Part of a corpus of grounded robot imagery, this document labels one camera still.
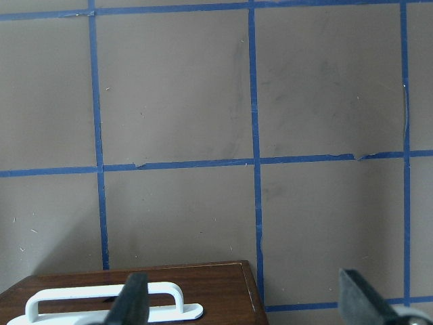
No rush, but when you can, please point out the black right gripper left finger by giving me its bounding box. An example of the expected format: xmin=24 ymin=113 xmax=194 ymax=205
xmin=105 ymin=273 xmax=150 ymax=325

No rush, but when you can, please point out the white drawer handle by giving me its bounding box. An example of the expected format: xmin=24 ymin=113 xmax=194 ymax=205
xmin=7 ymin=281 xmax=204 ymax=325

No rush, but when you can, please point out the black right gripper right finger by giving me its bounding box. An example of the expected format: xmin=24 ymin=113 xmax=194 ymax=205
xmin=338 ymin=269 xmax=399 ymax=325

